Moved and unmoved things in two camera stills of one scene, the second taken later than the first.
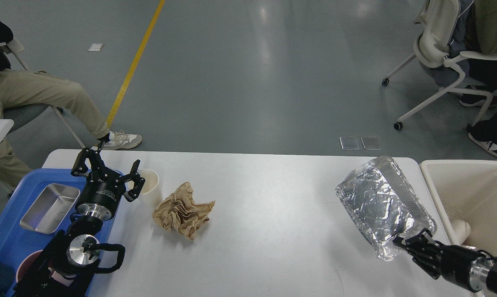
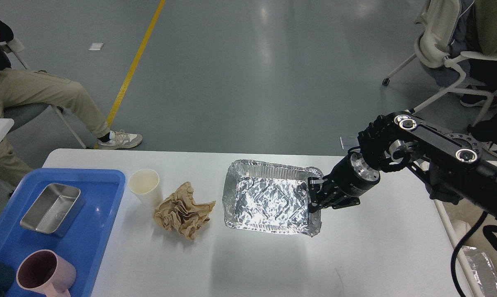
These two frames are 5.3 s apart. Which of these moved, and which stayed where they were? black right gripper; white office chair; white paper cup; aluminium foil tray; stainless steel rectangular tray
Moved: aluminium foil tray; black right gripper
Stayed: white paper cup; white office chair; stainless steel rectangular tray
